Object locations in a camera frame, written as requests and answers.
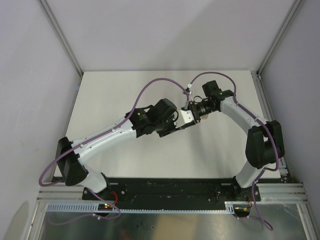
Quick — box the clear pill bottle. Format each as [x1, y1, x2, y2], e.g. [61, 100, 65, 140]
[200, 114, 209, 120]

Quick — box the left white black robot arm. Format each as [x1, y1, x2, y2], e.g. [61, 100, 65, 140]
[56, 98, 179, 200]

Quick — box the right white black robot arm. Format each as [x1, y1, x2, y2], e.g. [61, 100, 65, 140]
[185, 80, 285, 201]

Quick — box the shiny metal front plate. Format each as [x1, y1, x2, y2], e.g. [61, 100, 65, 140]
[39, 204, 307, 240]

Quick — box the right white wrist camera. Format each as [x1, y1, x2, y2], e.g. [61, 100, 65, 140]
[182, 83, 194, 102]

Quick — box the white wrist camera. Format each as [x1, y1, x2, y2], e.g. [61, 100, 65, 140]
[182, 83, 194, 102]
[176, 109, 196, 130]

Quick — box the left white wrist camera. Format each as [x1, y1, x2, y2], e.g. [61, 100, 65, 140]
[176, 109, 196, 130]

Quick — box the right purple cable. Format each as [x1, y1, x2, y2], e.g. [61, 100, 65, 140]
[187, 71, 281, 230]

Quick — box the purple cable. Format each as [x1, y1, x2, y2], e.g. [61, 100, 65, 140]
[38, 77, 191, 225]
[187, 71, 281, 230]

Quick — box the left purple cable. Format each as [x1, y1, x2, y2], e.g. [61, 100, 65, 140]
[38, 77, 191, 225]

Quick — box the right aluminium frame post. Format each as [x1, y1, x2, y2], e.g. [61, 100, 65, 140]
[255, 0, 305, 78]

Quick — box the aluminium frame post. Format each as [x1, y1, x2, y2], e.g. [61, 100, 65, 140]
[255, 0, 305, 78]
[37, 0, 84, 77]

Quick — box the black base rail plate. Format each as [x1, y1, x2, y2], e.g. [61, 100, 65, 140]
[81, 176, 262, 210]

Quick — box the grey slotted cable duct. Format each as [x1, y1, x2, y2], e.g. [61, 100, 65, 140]
[44, 201, 258, 215]

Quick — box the left aluminium frame post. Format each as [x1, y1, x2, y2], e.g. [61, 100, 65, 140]
[37, 0, 84, 77]

